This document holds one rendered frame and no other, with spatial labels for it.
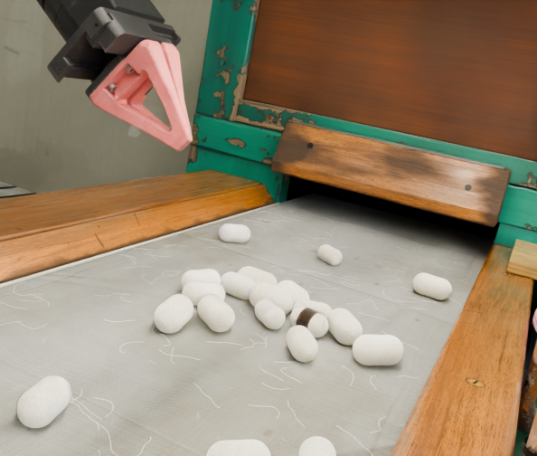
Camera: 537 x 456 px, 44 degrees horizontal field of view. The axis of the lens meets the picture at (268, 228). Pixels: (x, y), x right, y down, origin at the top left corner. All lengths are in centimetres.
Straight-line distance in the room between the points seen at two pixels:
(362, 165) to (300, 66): 18
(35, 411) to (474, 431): 22
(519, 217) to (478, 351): 43
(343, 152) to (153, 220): 30
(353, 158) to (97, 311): 48
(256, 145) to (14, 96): 161
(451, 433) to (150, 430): 15
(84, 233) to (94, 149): 164
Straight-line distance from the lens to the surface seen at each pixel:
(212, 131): 100
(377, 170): 86
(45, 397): 34
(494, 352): 49
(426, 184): 85
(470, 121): 90
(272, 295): 51
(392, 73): 92
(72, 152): 229
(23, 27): 246
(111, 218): 64
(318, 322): 49
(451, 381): 42
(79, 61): 53
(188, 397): 39
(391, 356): 47
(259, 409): 39
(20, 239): 55
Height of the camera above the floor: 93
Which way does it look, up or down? 13 degrees down
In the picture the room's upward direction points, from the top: 11 degrees clockwise
